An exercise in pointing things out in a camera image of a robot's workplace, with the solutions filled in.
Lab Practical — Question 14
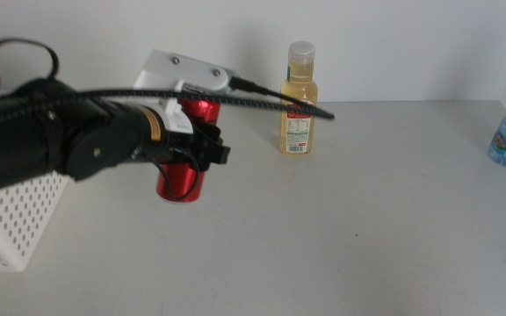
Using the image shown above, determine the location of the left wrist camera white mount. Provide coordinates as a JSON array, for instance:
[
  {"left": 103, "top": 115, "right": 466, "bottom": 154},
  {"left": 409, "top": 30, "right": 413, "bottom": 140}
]
[{"left": 133, "top": 47, "right": 236, "bottom": 135}]

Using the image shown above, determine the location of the black braided left camera cable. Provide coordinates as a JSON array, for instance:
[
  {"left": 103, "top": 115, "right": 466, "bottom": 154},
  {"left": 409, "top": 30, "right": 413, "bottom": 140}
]
[{"left": 0, "top": 37, "right": 336, "bottom": 135}]

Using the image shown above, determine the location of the yellow tea bottle red label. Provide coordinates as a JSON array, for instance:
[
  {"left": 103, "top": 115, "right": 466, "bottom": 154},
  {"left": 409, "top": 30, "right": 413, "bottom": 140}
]
[{"left": 278, "top": 40, "right": 319, "bottom": 155}]

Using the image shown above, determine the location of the white perforated plastic basket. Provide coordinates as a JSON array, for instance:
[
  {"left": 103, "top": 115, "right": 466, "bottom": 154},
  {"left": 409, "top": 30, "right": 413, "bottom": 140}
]
[{"left": 0, "top": 85, "right": 70, "bottom": 273}]

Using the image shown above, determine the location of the red soda can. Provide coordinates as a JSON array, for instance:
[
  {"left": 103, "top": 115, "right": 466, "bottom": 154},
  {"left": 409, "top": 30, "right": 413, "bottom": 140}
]
[{"left": 155, "top": 99, "right": 222, "bottom": 204}]

